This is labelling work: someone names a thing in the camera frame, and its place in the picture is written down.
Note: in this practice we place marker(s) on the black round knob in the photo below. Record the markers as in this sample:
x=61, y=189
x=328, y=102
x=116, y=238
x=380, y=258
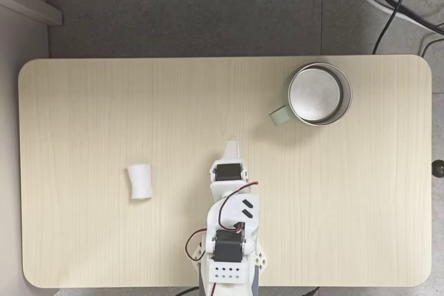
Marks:
x=438, y=168

